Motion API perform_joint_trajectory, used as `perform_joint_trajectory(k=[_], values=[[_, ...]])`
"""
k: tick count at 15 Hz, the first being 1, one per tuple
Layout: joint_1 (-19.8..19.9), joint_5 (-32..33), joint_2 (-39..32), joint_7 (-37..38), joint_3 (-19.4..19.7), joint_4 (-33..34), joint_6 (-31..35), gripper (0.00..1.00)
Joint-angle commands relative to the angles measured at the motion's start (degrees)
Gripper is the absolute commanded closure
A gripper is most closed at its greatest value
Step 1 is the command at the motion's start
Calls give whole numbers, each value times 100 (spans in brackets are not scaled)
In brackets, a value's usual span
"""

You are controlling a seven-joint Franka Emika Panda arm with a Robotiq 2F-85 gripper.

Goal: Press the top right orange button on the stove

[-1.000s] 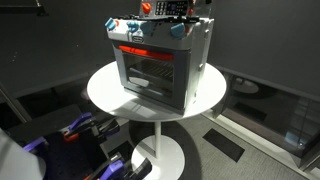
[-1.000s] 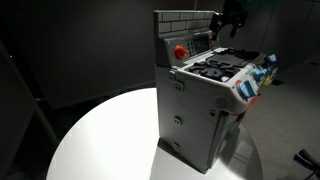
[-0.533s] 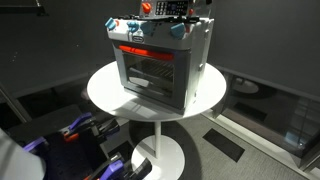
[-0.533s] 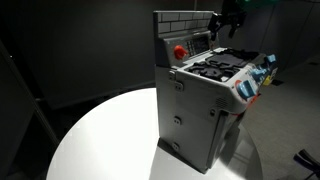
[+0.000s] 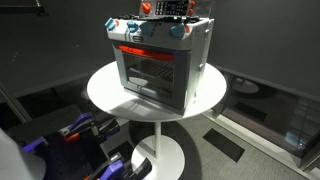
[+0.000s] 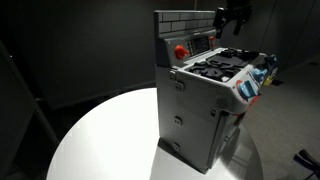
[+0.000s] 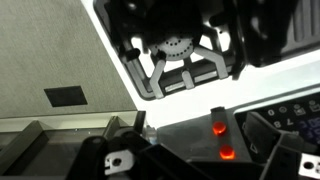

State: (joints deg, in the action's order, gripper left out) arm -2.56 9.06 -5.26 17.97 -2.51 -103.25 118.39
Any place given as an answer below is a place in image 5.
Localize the orange oven door handle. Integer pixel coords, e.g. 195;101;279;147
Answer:
118;45;175;62

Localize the blue stove knob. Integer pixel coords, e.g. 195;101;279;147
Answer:
104;17;117;31
126;20;139;34
170;23;186;40

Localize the grey toy stove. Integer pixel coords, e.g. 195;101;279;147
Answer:
105;0;215;116

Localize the black wall shelf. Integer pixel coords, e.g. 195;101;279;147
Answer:
0;0;49;17

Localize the white round pedestal table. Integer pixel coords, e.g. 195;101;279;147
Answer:
86;60;228;180

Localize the purple spring clamp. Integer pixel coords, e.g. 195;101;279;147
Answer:
88;159;126;180
22;136;48;153
64;112;101;143

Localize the blue black device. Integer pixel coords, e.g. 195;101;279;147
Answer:
6;103;129;180

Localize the toy oven door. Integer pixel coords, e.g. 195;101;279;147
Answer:
113;41;191;111

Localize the black burner grate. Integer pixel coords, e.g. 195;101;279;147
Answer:
116;13;201;24

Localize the large orange stove knob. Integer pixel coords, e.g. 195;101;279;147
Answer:
141;2;152;14

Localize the black stove keypad panel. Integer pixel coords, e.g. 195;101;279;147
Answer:
154;0;190;17

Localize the black spring clamp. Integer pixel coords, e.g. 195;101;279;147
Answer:
96;118;121;138
128;157;153;180

